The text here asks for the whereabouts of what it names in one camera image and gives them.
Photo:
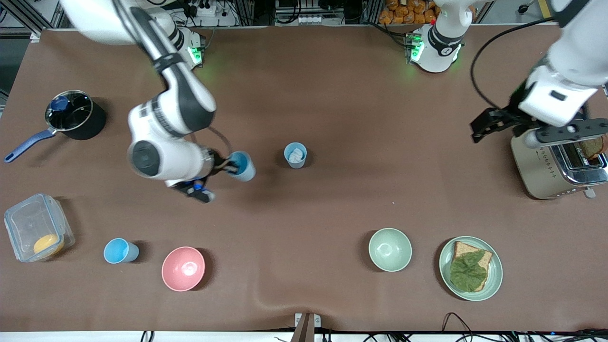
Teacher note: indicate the blue cup holding white paper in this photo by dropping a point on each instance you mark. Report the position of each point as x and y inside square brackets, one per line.
[288, 159]

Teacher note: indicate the pale green bowl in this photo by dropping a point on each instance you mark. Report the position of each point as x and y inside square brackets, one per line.
[390, 250]

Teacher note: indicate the clear plastic container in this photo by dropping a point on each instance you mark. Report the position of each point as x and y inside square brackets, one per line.
[23, 223]

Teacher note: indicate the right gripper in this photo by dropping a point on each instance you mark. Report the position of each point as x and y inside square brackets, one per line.
[219, 163]

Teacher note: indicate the aluminium frame profile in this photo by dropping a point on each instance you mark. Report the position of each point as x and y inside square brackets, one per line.
[28, 12]

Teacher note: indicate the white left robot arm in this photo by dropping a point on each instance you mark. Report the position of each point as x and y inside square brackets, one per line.
[584, 42]

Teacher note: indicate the beige and chrome toaster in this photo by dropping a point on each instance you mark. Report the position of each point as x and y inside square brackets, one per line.
[536, 171]

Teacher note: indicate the orange snack bags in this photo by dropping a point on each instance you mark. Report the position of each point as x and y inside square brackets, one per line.
[408, 12]

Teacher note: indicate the brown bread slice with lettuce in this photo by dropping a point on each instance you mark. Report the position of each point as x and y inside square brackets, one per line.
[468, 248]

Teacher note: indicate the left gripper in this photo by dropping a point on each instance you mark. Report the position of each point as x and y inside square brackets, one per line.
[509, 118]

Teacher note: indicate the glass lid with blue knob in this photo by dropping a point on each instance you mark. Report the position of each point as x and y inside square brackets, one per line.
[71, 114]

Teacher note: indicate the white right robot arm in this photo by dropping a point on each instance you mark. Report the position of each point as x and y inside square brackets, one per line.
[183, 99]

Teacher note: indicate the brown bread slice in toaster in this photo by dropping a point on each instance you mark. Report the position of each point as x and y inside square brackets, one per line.
[593, 148]

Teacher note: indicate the white power strip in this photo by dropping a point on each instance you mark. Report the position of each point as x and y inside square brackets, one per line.
[307, 20]

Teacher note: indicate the pale green plate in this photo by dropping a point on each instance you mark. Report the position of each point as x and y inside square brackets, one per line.
[494, 275]

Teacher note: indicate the pink bowl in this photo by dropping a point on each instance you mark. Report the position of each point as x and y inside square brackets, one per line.
[183, 269]

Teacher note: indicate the crumpled white paper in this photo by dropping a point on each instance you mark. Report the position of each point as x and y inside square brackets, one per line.
[296, 155]

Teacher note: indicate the metal table clamp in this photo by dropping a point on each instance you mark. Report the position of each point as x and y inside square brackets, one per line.
[306, 327]

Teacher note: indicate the green lettuce leaf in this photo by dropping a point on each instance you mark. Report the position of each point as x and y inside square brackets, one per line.
[468, 273]

